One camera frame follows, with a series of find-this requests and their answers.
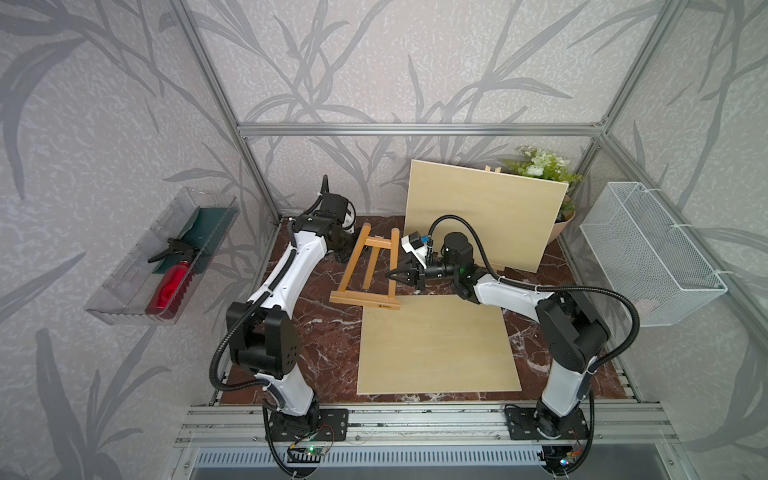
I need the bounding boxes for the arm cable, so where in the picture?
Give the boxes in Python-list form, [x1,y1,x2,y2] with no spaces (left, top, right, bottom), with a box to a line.
[208,175,331,478]
[425,214,641,475]

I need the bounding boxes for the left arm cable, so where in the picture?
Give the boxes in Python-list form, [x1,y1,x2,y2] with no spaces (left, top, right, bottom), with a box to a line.
[208,175,331,478]

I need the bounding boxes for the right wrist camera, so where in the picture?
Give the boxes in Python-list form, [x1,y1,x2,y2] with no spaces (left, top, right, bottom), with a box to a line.
[401,232,429,263]

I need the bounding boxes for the white wire mesh basket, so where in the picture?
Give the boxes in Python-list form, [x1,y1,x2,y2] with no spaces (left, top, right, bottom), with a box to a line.
[580,182,728,327]

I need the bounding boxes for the green sheet in tray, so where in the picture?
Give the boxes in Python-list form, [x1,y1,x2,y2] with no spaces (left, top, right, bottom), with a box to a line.
[153,207,239,274]

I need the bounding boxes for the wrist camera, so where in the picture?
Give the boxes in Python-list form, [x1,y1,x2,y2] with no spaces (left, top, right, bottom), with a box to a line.
[401,232,429,263]
[341,210,356,234]

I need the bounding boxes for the potted plant with flowers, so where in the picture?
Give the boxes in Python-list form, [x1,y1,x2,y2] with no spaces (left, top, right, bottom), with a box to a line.
[501,145,584,244]

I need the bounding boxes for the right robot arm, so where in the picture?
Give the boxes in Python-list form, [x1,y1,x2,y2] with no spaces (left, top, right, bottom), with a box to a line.
[387,232,610,439]

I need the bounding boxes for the plywood board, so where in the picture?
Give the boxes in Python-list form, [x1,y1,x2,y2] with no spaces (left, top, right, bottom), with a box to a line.
[405,160,559,272]
[357,295,522,395]

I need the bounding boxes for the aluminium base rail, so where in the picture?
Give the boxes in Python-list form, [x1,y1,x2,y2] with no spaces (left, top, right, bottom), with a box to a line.
[161,400,697,479]

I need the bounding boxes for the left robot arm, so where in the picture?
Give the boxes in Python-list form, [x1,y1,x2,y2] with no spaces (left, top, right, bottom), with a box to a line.
[209,192,356,417]

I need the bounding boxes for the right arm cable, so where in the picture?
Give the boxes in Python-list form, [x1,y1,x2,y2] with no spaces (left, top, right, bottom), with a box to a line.
[425,214,641,475]

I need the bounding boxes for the red spray bottle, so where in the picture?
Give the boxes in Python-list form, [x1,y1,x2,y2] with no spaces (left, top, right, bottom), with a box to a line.
[145,238,199,320]

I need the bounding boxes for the aluminium cage frame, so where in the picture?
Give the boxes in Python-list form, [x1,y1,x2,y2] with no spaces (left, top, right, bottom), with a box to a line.
[167,0,768,403]

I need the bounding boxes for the clear plastic wall tray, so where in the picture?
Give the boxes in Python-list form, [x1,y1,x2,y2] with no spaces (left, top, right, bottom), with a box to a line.
[85,187,240,326]

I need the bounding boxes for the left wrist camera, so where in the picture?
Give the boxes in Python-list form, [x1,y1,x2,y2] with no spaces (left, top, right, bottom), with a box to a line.
[341,210,356,234]

